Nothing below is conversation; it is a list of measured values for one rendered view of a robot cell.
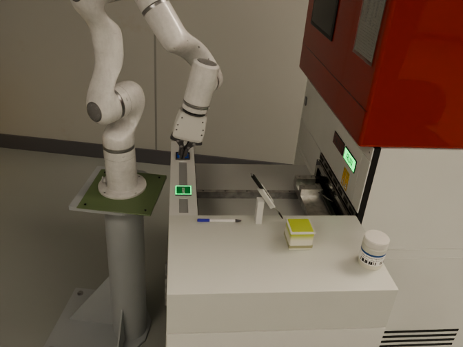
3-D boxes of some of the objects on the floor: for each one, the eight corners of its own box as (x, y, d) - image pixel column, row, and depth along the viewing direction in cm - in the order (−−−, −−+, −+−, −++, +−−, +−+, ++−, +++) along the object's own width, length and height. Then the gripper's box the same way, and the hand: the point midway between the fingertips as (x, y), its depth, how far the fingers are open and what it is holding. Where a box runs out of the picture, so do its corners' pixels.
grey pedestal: (38, 357, 209) (8, 208, 168) (76, 289, 247) (58, 154, 206) (149, 372, 206) (145, 224, 166) (169, 300, 245) (170, 166, 204)
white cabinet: (283, 293, 255) (305, 165, 215) (333, 479, 172) (386, 328, 132) (167, 295, 247) (167, 163, 207) (161, 491, 165) (160, 334, 124)
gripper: (171, 107, 140) (159, 158, 149) (218, 117, 144) (203, 166, 152) (171, 98, 147) (160, 147, 155) (216, 108, 150) (202, 156, 159)
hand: (182, 152), depth 153 cm, fingers closed
